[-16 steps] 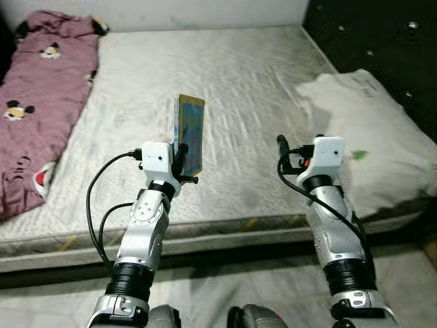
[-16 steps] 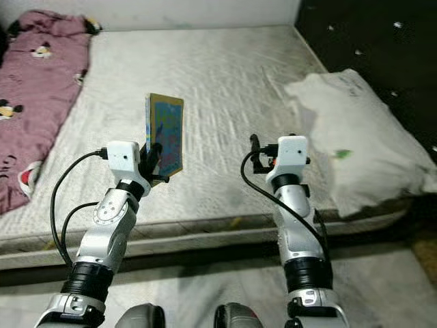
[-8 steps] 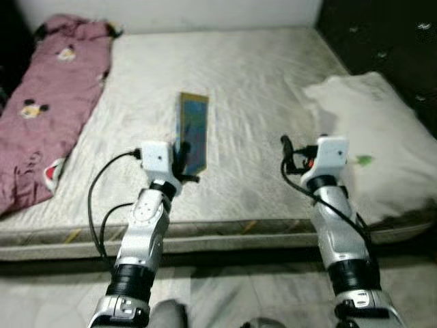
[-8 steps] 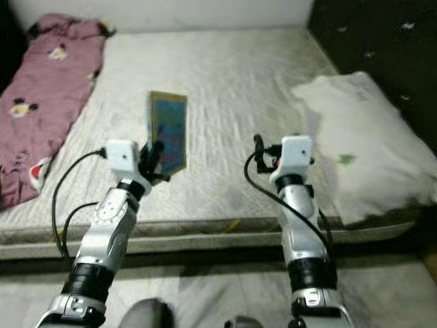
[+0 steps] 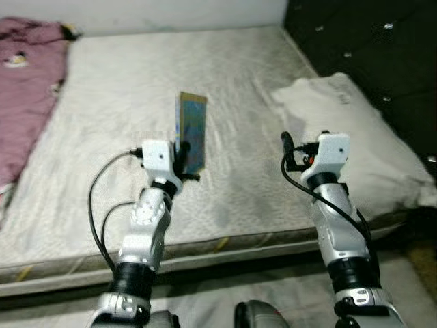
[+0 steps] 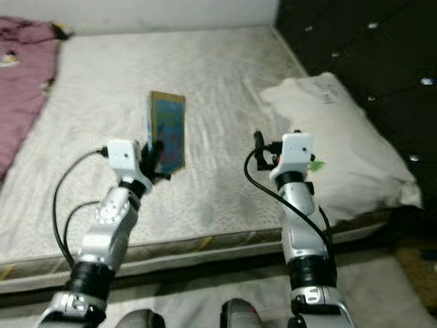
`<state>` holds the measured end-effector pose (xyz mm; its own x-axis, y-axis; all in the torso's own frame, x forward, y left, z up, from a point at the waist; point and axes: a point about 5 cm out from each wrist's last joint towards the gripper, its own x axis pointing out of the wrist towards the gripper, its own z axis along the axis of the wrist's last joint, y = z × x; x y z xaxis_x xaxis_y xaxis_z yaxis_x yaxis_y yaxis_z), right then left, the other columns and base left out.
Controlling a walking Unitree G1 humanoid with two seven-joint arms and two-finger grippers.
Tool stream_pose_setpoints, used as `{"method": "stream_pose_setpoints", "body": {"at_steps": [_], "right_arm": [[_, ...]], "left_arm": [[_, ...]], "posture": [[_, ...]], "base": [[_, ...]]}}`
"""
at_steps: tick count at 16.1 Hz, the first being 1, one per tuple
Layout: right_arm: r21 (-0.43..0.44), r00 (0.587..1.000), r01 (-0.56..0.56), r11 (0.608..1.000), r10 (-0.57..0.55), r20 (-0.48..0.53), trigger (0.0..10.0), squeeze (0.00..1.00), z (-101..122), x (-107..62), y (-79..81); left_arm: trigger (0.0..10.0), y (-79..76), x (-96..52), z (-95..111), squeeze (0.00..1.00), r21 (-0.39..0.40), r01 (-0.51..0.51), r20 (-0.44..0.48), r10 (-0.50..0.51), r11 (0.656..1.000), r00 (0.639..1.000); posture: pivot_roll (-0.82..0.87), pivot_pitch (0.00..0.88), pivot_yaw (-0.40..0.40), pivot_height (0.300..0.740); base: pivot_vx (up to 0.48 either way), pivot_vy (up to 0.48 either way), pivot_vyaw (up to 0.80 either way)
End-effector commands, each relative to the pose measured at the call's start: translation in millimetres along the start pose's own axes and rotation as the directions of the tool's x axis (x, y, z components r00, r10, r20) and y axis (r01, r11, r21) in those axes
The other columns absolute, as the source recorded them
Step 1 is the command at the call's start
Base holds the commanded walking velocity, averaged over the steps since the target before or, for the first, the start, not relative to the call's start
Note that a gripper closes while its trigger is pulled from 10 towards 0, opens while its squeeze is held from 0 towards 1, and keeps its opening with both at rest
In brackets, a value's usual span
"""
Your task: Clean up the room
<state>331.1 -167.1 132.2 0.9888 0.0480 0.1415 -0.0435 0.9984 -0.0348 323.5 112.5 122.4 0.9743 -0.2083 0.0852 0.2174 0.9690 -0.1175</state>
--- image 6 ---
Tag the grey right robot leg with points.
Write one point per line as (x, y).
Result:
(241, 314)

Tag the grey robot leg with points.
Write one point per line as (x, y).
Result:
(241, 314)
(142, 320)

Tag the colourful picture book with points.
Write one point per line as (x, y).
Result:
(169, 123)

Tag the purple printed blanket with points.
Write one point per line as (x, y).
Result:
(24, 89)

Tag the brown woven mat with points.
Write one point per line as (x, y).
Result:
(420, 263)

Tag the black tufted headboard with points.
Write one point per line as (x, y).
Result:
(369, 41)

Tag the white pillow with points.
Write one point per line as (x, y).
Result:
(348, 143)

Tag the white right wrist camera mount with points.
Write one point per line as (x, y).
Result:
(297, 149)

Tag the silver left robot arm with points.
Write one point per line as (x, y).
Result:
(113, 232)

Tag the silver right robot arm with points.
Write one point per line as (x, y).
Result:
(304, 232)

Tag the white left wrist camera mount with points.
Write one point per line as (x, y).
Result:
(123, 156)

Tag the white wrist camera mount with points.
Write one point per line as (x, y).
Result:
(297, 149)
(123, 156)

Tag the white quilted mattress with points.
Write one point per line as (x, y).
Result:
(218, 75)

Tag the grey left robot leg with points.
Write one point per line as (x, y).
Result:
(142, 320)

